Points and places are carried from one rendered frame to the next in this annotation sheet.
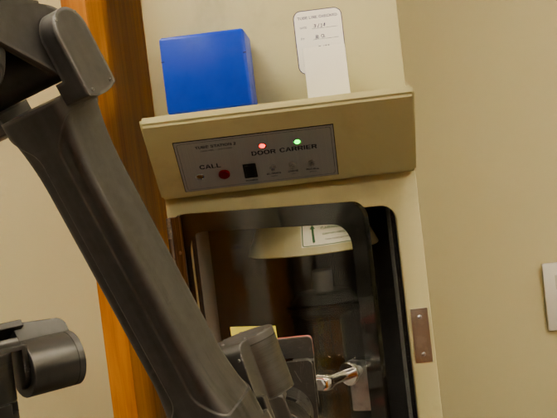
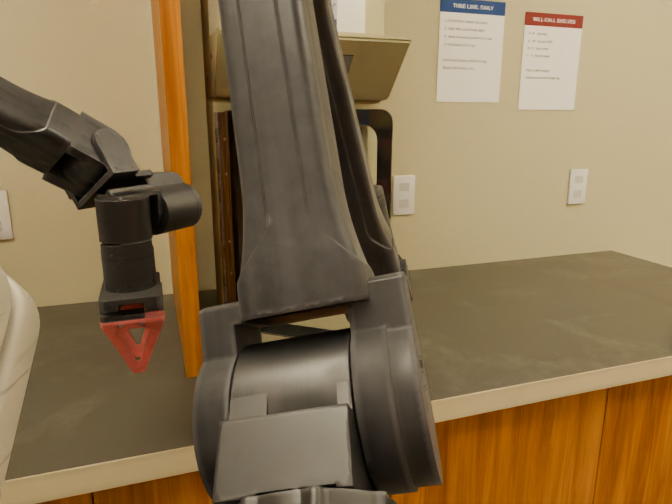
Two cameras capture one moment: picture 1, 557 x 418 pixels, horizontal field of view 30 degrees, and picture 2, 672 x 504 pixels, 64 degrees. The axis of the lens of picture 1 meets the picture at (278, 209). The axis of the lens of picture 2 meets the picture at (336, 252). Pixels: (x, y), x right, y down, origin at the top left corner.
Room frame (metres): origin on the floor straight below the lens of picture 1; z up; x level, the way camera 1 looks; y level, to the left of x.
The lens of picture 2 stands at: (0.36, 0.31, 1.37)
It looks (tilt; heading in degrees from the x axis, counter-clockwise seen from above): 14 degrees down; 338
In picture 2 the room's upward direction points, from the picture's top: straight up
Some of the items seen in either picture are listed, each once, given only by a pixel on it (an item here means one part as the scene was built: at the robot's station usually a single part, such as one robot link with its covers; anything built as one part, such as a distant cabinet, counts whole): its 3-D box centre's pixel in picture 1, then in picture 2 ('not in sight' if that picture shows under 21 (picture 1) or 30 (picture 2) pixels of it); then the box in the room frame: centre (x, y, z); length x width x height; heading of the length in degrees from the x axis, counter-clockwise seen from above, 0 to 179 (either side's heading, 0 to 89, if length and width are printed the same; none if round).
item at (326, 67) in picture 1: (326, 73); (345, 18); (1.26, -0.08, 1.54); 0.05 x 0.05 x 0.06; 88
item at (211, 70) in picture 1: (210, 75); not in sight; (1.27, 0.06, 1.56); 0.10 x 0.10 x 0.09; 87
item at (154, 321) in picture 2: not in sight; (135, 330); (0.99, 0.30, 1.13); 0.07 x 0.07 x 0.09; 87
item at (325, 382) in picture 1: (310, 377); not in sight; (1.14, -0.01, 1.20); 0.10 x 0.05 x 0.03; 48
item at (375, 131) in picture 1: (282, 145); (310, 67); (1.26, -0.01, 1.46); 0.32 x 0.11 x 0.10; 87
